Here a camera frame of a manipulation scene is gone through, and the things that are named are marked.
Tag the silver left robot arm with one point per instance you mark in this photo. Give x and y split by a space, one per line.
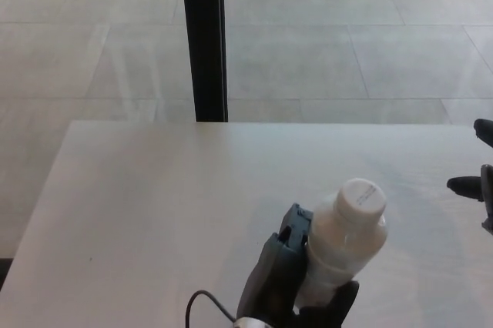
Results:
248 323

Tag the black vertical frame post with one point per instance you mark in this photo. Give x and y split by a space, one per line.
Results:
205 39

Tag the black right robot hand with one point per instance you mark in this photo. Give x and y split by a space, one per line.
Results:
468 187

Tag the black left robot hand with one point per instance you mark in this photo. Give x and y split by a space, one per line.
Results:
265 285

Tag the white plastic bottle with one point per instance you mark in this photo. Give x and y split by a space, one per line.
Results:
339 251

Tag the white bottle cap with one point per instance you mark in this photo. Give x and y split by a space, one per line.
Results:
360 199

